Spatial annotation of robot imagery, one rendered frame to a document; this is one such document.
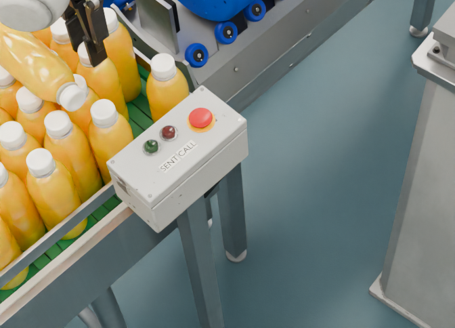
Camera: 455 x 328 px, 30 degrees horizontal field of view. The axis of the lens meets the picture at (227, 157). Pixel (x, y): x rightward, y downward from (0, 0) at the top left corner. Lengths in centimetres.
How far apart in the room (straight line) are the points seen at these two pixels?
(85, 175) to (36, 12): 48
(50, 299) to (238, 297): 97
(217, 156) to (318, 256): 114
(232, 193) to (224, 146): 77
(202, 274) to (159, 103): 39
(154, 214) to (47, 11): 40
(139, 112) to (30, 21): 60
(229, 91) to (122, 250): 37
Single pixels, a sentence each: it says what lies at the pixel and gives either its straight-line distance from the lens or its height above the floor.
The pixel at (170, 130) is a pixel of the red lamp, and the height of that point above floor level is 111.
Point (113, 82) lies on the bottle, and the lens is 144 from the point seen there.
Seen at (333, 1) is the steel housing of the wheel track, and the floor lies 85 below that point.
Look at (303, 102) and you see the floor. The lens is 267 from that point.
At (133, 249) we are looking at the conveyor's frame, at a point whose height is 79.
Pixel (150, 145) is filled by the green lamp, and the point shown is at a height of 111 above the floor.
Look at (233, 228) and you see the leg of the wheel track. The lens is 220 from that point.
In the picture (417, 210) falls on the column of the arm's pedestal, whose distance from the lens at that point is 189.
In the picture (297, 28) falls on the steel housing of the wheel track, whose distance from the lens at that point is 172.
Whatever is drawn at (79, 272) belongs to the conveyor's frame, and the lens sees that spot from 147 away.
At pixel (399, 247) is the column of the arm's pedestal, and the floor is 32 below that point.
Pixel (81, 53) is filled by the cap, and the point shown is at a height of 110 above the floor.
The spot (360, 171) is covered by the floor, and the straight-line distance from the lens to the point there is 254.
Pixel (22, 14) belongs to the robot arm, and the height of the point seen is 145.
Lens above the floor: 216
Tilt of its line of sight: 57 degrees down
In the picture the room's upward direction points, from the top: 6 degrees counter-clockwise
